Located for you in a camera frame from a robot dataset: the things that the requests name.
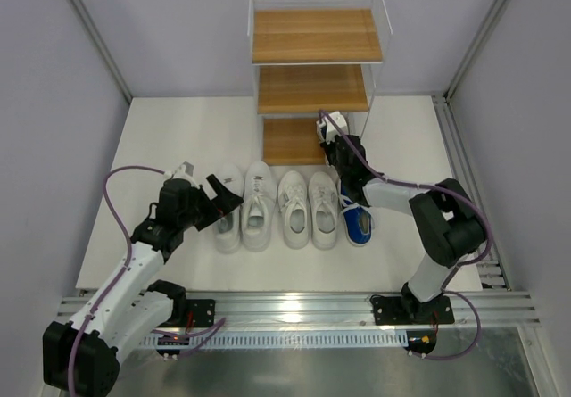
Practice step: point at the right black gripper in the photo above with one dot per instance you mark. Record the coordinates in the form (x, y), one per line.
(338, 145)

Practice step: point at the slotted cable duct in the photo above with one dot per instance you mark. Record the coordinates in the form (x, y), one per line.
(271, 340)

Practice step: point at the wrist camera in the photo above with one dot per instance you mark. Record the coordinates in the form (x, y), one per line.
(330, 125)
(183, 170)

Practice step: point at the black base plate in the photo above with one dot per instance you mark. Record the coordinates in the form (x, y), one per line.
(400, 311)
(198, 313)

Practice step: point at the white lace sneaker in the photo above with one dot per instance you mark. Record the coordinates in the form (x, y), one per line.
(292, 201)
(324, 210)

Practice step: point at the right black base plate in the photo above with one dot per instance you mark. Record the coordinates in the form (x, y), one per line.
(400, 311)

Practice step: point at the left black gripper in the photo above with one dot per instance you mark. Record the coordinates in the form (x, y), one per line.
(207, 202)

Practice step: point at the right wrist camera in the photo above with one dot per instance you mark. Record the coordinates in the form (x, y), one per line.
(330, 125)

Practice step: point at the white wire shoe shelf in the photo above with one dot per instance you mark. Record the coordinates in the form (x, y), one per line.
(312, 56)

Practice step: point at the aluminium mounting rail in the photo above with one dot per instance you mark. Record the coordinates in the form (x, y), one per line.
(495, 308)

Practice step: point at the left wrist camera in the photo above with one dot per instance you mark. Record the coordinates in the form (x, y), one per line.
(183, 170)

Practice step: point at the blue canvas sneaker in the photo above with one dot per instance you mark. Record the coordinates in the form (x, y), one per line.
(358, 220)

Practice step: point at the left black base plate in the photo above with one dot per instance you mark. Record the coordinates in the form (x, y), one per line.
(198, 313)

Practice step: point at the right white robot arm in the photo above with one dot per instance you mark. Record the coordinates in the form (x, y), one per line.
(448, 223)

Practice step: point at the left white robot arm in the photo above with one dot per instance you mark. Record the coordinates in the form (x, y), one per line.
(83, 356)

